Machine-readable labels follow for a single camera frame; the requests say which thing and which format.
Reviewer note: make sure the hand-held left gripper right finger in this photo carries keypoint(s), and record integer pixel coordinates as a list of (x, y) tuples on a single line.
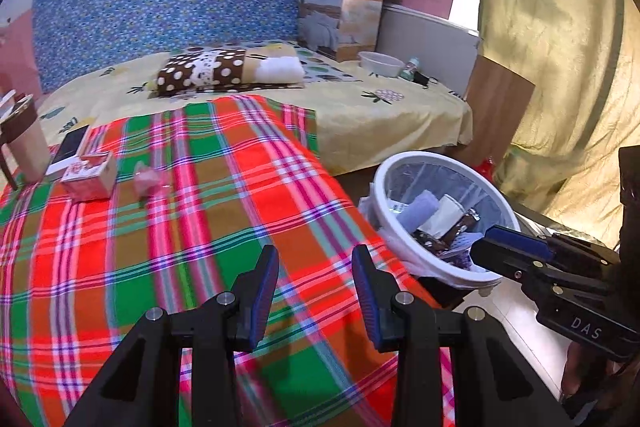
[(367, 302)]

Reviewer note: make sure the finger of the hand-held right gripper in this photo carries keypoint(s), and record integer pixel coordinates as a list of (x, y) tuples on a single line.
[(515, 242), (500, 259)]

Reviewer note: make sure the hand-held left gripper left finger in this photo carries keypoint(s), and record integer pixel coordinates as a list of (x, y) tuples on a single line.
[(262, 297)]

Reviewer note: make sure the dark brown snack wrapper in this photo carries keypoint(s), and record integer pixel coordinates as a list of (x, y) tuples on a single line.
[(462, 224)]

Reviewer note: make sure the white round trash bin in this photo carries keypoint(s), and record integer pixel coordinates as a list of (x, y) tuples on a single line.
[(400, 167)]

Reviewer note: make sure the person's right hand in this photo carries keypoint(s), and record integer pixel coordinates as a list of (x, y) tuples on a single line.
[(580, 372)]

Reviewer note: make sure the small red object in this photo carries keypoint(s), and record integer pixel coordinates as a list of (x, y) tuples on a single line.
[(484, 168)]

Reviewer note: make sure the clear plastic bin liner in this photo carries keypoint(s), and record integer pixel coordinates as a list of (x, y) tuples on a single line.
[(367, 207)]

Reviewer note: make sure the red green plaid blanket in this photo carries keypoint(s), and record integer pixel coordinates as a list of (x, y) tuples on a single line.
[(200, 217)]

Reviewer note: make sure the wooden board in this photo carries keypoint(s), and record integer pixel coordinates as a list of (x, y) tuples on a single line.
[(495, 107)]

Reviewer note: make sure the pink clear plastic piece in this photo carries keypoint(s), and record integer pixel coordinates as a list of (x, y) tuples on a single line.
[(147, 179)]

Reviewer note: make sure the yellow pineapple print bedsheet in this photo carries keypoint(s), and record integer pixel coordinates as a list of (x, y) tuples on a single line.
[(375, 127)]

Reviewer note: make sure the small green capped bottle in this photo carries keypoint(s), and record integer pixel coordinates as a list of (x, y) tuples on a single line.
[(409, 68)]

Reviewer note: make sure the red and white small box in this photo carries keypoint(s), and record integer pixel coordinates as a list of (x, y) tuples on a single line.
[(90, 174)]

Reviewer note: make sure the yellow curtain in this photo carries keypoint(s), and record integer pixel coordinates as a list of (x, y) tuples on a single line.
[(550, 32)]

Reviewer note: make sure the white bowl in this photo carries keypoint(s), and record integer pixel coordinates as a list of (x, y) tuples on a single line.
[(380, 64)]

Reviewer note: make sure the white cabinet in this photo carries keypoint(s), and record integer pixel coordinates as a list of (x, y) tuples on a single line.
[(425, 37)]

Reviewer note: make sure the brown polka dot pillow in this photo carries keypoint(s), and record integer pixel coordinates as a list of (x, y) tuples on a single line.
[(200, 69)]

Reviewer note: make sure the pale spotted print pillow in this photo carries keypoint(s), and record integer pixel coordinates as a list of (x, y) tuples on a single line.
[(320, 67)]

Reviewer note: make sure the white smartphone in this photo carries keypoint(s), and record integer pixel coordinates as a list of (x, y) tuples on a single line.
[(70, 144)]

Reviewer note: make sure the brown lidded mug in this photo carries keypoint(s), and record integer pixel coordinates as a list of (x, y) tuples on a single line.
[(27, 147)]

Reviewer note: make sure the bedding set box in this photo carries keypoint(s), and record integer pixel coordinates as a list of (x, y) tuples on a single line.
[(325, 17)]

